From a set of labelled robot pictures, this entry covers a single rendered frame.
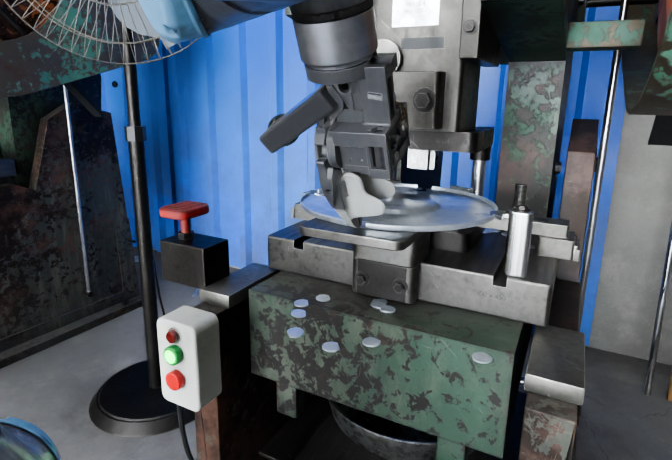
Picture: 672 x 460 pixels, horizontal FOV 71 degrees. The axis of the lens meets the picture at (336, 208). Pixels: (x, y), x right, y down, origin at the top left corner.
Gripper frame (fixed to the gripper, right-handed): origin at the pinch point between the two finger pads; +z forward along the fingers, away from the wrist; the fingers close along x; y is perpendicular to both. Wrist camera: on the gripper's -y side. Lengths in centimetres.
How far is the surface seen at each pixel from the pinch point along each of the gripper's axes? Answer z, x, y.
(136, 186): 28, 33, -84
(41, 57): -2, 55, -128
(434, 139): 0.9, 21.5, 5.0
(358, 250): 11.0, 5.5, -2.8
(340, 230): 0.6, -2.0, -0.7
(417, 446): 40.9, -5.8, 7.3
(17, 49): -7, 49, -129
